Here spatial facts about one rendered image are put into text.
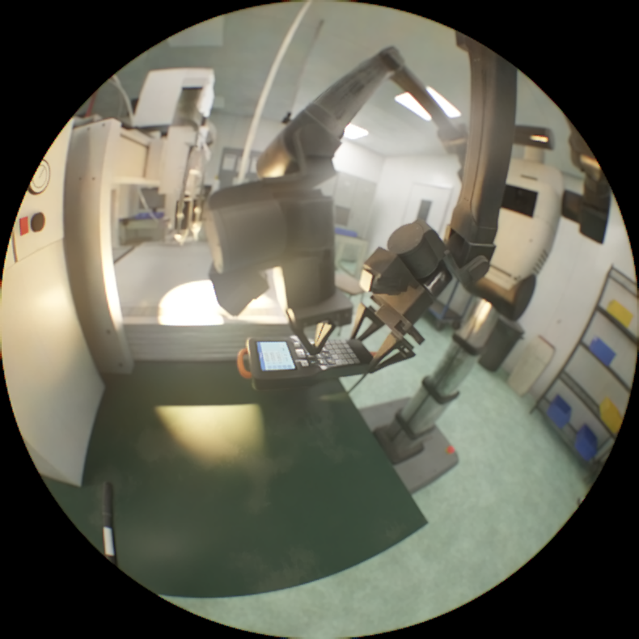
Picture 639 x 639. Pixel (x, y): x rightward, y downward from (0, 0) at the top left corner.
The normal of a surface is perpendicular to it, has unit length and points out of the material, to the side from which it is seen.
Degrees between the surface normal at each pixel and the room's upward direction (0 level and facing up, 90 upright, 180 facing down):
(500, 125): 107
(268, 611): 0
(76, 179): 90
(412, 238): 60
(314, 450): 0
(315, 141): 68
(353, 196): 90
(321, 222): 88
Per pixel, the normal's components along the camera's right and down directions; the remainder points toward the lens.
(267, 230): 0.59, 0.27
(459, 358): -0.92, -0.01
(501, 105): 0.06, 0.73
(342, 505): 0.22, -0.85
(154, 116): 0.36, 0.52
